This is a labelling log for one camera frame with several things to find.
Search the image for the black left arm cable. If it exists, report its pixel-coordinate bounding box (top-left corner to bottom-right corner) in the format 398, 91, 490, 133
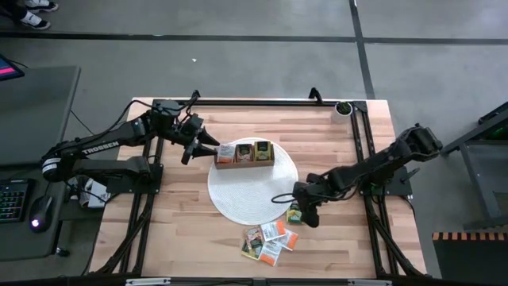
93, 93, 199, 138

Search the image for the small white box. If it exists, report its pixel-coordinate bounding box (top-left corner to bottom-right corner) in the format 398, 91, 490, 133
85, 178, 112, 210

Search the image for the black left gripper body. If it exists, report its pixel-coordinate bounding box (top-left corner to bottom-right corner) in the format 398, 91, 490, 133
170, 114, 198, 146

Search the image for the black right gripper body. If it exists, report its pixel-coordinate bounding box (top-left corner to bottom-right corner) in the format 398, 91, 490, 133
293, 176, 334, 206

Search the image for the black computer mouse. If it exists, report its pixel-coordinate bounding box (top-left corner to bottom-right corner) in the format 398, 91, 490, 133
28, 195, 55, 234

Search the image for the brown wooden tea box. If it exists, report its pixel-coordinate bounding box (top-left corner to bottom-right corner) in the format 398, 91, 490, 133
214, 139, 275, 171

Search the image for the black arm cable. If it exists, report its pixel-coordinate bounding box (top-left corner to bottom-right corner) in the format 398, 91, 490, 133
93, 93, 199, 138
271, 192, 297, 204

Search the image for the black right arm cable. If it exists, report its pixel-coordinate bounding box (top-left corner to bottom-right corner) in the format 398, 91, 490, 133
271, 192, 297, 204

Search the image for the black metal cart frame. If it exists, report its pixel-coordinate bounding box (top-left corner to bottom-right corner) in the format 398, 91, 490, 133
437, 101, 508, 232

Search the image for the black aluminium table frame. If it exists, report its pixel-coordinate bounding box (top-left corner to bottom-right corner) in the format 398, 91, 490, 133
89, 97, 428, 279

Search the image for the black box with striped edge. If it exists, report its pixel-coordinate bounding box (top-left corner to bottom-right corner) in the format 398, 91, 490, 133
431, 231, 508, 286

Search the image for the person's leg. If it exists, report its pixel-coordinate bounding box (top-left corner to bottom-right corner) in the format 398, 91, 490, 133
0, 0, 29, 21

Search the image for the small grey item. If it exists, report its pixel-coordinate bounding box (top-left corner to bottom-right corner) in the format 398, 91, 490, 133
65, 178, 83, 207

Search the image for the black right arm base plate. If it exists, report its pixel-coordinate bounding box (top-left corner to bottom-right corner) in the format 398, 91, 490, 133
359, 164, 421, 198

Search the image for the white round woven mat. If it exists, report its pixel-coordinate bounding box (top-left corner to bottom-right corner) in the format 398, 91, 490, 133
206, 137, 299, 226

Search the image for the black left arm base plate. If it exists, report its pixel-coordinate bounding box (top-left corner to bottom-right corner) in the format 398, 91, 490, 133
106, 161, 164, 195

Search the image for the silver foil packet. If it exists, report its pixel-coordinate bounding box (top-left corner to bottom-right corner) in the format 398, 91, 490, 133
253, 141, 273, 162
235, 142, 254, 163

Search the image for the white pot with plant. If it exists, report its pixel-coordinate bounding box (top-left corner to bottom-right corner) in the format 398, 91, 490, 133
331, 101, 354, 125

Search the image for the thin black floor cable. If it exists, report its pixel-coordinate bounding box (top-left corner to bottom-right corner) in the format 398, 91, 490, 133
70, 110, 96, 136

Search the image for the white orange Tazo tea packet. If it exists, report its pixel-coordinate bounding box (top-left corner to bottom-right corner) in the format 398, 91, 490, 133
260, 220, 287, 242
273, 229, 299, 252
217, 143, 236, 164
258, 241, 283, 267

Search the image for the dark grey desk surface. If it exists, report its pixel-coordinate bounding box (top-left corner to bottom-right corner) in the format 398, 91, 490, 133
0, 65, 83, 166
0, 160, 73, 263

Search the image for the brown tea packet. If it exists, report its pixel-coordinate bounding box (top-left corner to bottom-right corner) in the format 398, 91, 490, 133
243, 225, 264, 249

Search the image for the screen with pink stripe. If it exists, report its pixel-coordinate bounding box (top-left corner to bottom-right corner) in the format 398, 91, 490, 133
0, 55, 25, 83

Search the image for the backlit black keyboard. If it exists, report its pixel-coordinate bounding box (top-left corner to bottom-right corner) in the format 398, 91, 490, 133
0, 179, 31, 224

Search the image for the silver bracket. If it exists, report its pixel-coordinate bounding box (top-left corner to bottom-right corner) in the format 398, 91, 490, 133
125, 277, 171, 286
348, 279, 392, 286

